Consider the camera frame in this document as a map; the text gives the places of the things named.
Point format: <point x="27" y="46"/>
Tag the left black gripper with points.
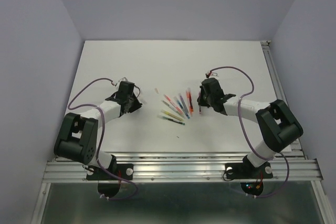
<point x="136" y="105"/>

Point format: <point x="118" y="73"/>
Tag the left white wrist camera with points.
<point x="122" y="79"/>

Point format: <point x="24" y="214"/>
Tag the right side aluminium rail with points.
<point x="279" y="92"/>

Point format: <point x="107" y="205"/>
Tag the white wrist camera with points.
<point x="122" y="79"/>
<point x="211" y="74"/>

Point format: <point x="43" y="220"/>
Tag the yellow pen on table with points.
<point x="172" y="115"/>

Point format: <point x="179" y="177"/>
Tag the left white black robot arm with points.
<point x="77" y="137"/>

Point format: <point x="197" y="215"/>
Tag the pink pen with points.
<point x="173" y="104"/>

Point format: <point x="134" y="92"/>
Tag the aluminium rail frame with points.
<point x="185" y="168"/>

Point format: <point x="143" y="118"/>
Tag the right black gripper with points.
<point x="201" y="100"/>

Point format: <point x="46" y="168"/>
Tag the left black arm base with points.
<point x="110" y="179"/>

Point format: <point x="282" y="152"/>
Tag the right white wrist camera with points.
<point x="211" y="74"/>

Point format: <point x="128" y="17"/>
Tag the red pen with cap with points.
<point x="200" y="108"/>

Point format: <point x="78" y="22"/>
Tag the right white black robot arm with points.
<point x="278" y="125"/>

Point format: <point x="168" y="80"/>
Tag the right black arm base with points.
<point x="244" y="170"/>

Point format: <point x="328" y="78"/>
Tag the green tipped black pen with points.
<point x="170" y="119"/>

